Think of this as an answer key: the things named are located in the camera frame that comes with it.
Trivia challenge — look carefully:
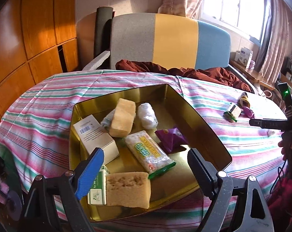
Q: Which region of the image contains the purple snack packet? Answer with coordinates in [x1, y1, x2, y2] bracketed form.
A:
[155, 127, 189, 154]
[243, 106, 255, 119]

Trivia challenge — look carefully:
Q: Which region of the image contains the grey white cloth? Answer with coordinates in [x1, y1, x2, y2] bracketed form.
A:
[100, 109, 115, 132]

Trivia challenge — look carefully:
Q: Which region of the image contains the yellow sponge block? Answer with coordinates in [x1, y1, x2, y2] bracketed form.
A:
[109, 98, 136, 138]
[106, 172, 151, 209]

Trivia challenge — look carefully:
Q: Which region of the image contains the green white snack package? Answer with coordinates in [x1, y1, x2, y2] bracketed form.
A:
[125, 130, 176, 180]

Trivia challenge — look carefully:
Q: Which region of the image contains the white plastic bag ball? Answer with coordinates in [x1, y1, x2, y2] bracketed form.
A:
[138, 103, 158, 129]

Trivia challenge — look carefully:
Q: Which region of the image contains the person's right hand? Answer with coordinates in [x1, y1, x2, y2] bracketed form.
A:
[278, 131, 292, 160]

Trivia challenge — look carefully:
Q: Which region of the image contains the white cardboard box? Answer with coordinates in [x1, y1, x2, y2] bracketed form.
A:
[73, 115, 119, 165]

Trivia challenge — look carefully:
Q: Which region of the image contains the green white small carton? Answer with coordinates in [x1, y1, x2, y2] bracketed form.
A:
[87, 165, 109, 205]

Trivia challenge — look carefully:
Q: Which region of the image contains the gold metal tray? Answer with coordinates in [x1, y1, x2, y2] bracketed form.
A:
[69, 84, 232, 223]

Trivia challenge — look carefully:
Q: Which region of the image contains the yellow knitted mini hat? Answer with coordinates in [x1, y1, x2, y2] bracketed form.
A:
[237, 92, 251, 108]

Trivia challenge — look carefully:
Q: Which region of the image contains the wooden bedside table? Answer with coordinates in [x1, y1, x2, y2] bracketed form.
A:
[229, 59, 275, 91]

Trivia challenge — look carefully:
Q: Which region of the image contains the pink striped curtain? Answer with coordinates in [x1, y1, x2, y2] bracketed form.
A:
[254, 0, 289, 84]

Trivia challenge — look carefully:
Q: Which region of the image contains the striped bed sheet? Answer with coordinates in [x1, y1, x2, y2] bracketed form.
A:
[0, 70, 284, 231]

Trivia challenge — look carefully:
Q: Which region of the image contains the white appliance box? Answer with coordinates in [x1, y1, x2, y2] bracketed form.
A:
[234, 47, 253, 69]

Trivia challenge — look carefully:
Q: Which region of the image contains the dark red blanket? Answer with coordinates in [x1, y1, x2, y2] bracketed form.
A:
[116, 59, 251, 92]

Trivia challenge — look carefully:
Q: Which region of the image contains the window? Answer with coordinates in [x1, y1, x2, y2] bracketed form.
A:
[200, 0, 267, 44]

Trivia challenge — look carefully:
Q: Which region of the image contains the grey yellow blue headboard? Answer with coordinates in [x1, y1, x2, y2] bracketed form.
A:
[110, 13, 231, 70]

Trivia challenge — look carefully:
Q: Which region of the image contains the wooden wardrobe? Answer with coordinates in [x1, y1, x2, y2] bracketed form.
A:
[0, 0, 79, 121]

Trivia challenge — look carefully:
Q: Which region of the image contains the black cable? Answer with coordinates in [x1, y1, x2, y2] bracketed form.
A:
[269, 159, 288, 195]

